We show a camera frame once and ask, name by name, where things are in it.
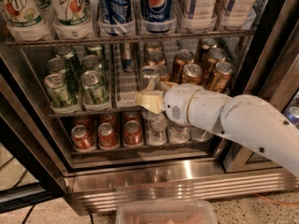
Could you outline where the front right orange can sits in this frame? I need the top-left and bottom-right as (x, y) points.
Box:
(124, 120), (143, 146)

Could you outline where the gold can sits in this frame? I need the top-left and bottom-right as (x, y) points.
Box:
(172, 49), (194, 83)
(157, 65), (171, 81)
(194, 38), (218, 63)
(144, 41), (163, 54)
(181, 63), (203, 85)
(207, 62), (234, 93)
(203, 48), (225, 79)
(147, 50), (166, 66)

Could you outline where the orange cable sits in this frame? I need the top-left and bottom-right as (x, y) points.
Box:
(253, 192), (299, 207)

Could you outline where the upper wire shelf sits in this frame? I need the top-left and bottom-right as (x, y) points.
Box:
(5, 29), (255, 48)

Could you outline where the middle left green can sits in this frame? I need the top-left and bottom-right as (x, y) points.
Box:
(46, 57), (78, 91)

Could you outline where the back slim blue can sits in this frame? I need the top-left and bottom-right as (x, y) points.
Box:
(121, 43), (133, 72)

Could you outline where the left water bottle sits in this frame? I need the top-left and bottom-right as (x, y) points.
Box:
(149, 113), (167, 146)

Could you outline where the back left gold can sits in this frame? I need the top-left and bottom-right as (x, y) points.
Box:
(144, 41), (163, 54)

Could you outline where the wire shelf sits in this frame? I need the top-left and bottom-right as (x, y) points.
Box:
(48, 105), (140, 118)
(5, 29), (255, 48)

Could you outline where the front left gold can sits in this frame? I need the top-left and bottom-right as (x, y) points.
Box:
(157, 65), (171, 81)

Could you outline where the front middle orange can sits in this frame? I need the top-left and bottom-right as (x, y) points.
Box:
(98, 122), (118, 150)

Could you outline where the orange can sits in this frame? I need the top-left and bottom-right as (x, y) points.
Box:
(98, 122), (118, 150)
(124, 120), (143, 146)
(71, 125), (94, 152)

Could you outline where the right pepsi bottle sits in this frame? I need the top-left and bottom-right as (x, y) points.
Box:
(145, 0), (172, 34)

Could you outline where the middle left gold can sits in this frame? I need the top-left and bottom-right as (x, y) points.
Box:
(147, 50), (166, 66)

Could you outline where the front middle gold can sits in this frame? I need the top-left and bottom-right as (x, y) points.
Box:
(181, 63), (203, 85)

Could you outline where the middle centre gold can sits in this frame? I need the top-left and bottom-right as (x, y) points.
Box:
(172, 49), (194, 83)

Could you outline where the water bottle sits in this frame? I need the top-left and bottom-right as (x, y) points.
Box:
(149, 113), (167, 146)
(192, 128), (213, 142)
(169, 123), (191, 144)

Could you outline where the front left green can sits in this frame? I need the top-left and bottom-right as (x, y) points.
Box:
(44, 73), (78, 108)

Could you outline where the green can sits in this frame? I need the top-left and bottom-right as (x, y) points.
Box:
(85, 45), (106, 60)
(54, 46), (81, 77)
(44, 73), (78, 108)
(80, 70), (109, 105)
(82, 55), (107, 78)
(46, 57), (78, 91)

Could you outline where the middle wire shelf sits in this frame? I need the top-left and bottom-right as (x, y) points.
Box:
(48, 105), (140, 118)

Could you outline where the blue can behind glass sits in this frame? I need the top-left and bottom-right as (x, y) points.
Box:
(283, 106), (299, 124)

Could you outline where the middle water bottle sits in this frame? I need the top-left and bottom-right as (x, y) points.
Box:
(169, 123), (191, 144)

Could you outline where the right white labelled bottle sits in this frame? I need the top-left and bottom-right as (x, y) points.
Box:
(221, 0), (255, 28)

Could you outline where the back left green can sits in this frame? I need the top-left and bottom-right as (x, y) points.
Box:
(54, 46), (81, 77)

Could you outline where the back right gold can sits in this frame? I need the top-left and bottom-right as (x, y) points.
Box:
(194, 38), (218, 63)

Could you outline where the left 7up bottle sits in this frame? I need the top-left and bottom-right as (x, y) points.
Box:
(2, 0), (45, 32)

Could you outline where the silver redbull can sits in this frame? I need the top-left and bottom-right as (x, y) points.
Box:
(139, 65), (160, 91)

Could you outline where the middle right gold can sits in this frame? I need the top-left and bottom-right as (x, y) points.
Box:
(203, 48), (225, 79)

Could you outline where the front left orange can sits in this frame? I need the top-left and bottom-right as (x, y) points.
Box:
(71, 125), (94, 152)

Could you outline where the left pepsi bottle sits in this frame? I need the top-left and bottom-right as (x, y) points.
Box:
(102, 0), (132, 35)

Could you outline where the right water bottle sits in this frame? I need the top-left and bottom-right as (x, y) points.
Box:
(192, 128), (213, 142)

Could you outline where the left white labelled bottle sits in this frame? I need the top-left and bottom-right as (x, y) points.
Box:
(183, 0), (216, 20)

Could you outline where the front right gold can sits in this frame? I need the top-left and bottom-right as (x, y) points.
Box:
(207, 62), (234, 93)

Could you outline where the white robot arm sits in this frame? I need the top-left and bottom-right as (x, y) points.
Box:
(135, 83), (299, 176)

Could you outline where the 7up bottle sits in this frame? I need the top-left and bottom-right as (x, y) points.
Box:
(51, 0), (91, 26)
(2, 0), (45, 32)

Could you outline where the pepsi bottle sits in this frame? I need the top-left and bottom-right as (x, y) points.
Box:
(102, 0), (132, 35)
(145, 0), (172, 34)

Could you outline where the white labelled bottle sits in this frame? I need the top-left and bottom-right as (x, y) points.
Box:
(183, 0), (216, 20)
(221, 0), (255, 28)

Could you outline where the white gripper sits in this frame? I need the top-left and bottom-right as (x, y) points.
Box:
(135, 81), (203, 126)

